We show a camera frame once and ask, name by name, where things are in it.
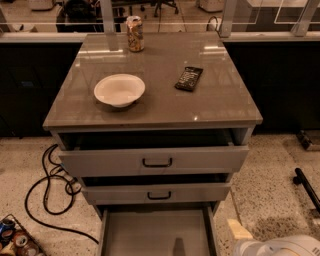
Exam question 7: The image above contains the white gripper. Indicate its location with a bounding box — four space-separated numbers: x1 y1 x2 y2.
227 219 272 256

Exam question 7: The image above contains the grey bottom drawer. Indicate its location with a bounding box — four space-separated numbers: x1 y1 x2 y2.
96 206 220 256

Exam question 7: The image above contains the grey drawer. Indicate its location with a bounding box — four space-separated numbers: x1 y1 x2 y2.
83 174 230 205
59 144 249 177
96 206 220 256

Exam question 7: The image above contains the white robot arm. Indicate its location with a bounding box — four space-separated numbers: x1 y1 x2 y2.
227 219 320 256

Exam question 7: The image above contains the grey top drawer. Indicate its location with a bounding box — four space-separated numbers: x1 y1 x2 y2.
59 144 249 177

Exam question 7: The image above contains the grey drawer cabinet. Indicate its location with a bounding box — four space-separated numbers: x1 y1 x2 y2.
44 32 262 214

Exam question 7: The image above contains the grey middle drawer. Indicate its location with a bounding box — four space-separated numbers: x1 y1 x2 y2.
83 174 230 205

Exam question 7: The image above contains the black floor bar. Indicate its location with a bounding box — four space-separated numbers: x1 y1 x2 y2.
292 168 320 213

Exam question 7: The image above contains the black snack bar wrapper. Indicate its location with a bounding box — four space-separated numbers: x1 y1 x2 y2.
175 67 203 92

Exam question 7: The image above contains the white bowl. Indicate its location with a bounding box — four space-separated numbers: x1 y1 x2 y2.
94 74 145 108

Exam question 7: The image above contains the orange soda can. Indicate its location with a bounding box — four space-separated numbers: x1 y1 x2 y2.
126 16 144 52

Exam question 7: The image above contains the black office chair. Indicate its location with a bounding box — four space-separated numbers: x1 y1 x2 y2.
153 0 180 18

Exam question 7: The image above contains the glass barrier with posts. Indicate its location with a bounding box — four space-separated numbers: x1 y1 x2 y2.
0 0 320 42

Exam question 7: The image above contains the black floor cable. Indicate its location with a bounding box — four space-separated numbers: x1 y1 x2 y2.
24 143 100 245

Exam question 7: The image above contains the wire basket of cans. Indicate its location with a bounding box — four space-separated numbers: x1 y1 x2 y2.
0 214 47 256

